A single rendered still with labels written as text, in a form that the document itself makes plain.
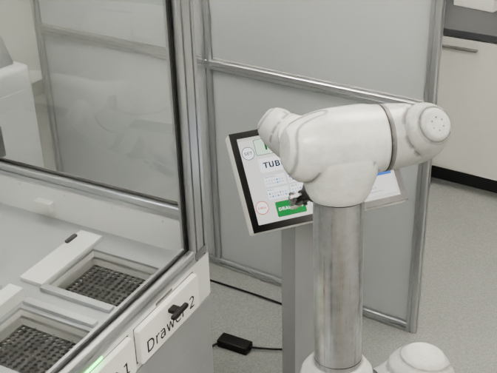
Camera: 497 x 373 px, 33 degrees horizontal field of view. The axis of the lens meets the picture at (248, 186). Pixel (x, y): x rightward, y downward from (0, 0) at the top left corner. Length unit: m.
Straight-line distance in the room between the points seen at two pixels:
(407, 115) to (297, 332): 1.46
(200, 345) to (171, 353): 0.17
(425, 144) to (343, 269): 0.29
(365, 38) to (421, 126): 1.65
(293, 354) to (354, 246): 1.38
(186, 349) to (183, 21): 0.96
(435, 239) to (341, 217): 2.72
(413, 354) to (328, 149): 0.56
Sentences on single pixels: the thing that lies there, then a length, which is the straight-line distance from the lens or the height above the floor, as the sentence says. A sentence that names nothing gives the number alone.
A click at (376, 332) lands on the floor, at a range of 3.69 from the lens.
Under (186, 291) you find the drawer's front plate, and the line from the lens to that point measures 2.36.
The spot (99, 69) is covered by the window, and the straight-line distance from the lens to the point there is 1.89.
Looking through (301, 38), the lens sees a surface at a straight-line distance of 3.35.
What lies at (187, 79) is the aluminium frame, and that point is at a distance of 2.17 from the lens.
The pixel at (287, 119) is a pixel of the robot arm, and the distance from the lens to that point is 2.12.
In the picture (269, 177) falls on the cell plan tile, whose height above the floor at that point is 1.08.
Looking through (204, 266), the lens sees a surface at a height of 0.91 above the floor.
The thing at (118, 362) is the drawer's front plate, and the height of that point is 0.90.
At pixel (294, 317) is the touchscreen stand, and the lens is 2.89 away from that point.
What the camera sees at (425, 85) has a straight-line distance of 3.15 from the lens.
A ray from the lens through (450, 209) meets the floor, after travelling 4.60.
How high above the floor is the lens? 2.28
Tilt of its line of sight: 29 degrees down
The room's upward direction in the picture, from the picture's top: 2 degrees counter-clockwise
